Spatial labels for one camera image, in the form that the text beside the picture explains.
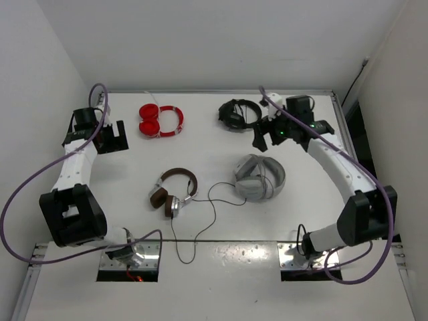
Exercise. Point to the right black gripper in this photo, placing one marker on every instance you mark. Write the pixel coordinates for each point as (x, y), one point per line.
(264, 127)

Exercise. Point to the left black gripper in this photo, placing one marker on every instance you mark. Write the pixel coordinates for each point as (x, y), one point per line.
(116, 143)

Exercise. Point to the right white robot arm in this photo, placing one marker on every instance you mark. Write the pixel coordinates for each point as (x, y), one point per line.
(368, 209)

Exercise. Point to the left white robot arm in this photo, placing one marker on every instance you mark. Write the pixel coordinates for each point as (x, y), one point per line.
(71, 211)

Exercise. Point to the red headphones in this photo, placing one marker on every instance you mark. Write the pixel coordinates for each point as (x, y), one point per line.
(150, 125)

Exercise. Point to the black headphones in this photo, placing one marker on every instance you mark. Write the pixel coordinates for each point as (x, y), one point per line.
(233, 114)

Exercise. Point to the grey white headphones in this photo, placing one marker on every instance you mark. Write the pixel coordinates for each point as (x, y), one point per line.
(258, 178)

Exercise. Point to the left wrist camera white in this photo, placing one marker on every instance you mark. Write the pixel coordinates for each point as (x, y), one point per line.
(101, 116)

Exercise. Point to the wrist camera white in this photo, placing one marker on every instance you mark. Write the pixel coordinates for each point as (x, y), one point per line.
(273, 104)
(101, 116)

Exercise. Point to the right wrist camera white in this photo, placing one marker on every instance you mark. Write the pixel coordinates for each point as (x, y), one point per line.
(273, 104)

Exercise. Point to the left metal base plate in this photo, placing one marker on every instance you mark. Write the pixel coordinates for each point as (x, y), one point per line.
(143, 256)

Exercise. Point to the metal base plate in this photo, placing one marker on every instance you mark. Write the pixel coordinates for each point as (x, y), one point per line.
(291, 260)
(143, 256)

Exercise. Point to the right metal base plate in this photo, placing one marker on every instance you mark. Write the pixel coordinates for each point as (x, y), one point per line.
(291, 260)

